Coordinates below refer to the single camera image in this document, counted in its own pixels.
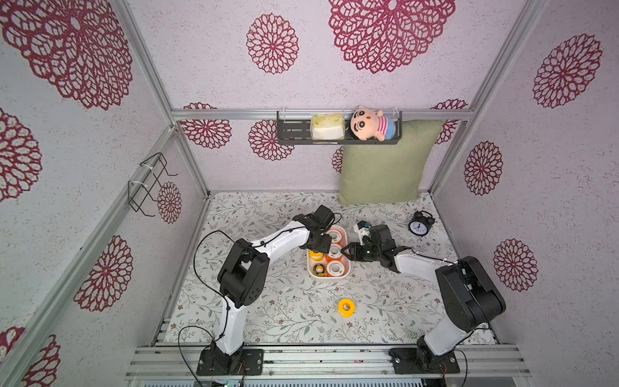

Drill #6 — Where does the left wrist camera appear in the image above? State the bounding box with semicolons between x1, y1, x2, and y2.
311;205;338;231

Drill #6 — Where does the green linen pillow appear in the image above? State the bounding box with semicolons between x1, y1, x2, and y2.
339;120;443;206

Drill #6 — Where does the orange white sealing tape roll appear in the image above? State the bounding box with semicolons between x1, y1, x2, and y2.
326;243;343;262
327;228;345;246
327;261;346;277

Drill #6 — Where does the black wire wall rack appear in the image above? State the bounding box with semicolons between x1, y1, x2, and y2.
127;152;177;218

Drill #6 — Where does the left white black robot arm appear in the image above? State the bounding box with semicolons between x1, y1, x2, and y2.
214;206;335;356

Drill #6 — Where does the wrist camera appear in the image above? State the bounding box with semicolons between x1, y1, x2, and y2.
354;221;393;246
311;205;338;231

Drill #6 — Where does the yellow black tape roll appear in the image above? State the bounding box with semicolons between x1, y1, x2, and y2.
312;263;327;277

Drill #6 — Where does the cartoon boy plush doll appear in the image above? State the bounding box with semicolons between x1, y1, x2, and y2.
350;106;396;142

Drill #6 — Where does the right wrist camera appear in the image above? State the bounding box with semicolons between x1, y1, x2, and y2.
354;221;393;246

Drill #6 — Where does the black twin-bell alarm clock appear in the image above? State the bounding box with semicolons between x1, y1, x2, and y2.
408;211;435;237

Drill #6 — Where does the green white tissue pack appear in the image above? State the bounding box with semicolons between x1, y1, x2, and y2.
310;114;346;140

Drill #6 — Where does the white plastic storage box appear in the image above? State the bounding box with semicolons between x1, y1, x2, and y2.
306;225;351;282

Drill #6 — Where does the black wall shelf basket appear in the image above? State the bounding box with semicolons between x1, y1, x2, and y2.
277;109;403;146

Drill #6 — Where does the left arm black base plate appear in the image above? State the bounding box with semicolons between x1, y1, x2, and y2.
196;346;264;377

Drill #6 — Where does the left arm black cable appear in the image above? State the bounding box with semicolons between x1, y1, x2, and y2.
176;229;238;387

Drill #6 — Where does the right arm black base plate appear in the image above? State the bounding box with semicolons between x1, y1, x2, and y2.
388;348;460;376

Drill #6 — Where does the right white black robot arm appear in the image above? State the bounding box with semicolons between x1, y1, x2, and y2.
342;242;506;359

